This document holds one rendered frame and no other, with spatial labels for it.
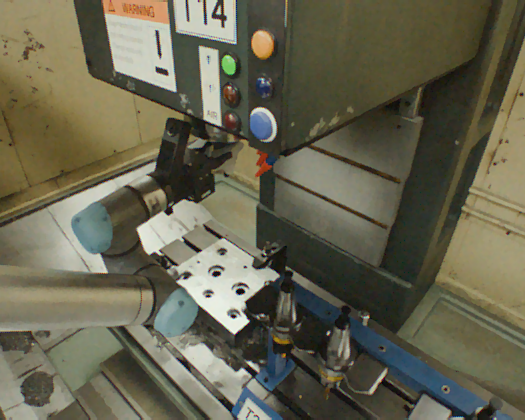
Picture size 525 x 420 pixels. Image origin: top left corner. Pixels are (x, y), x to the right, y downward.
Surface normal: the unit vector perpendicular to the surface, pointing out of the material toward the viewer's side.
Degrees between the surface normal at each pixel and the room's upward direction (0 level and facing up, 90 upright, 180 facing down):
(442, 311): 0
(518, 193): 90
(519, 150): 90
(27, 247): 24
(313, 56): 90
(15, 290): 55
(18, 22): 90
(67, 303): 71
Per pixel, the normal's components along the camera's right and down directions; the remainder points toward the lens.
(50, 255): 0.32, -0.58
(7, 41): 0.73, 0.40
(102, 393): -0.08, -0.86
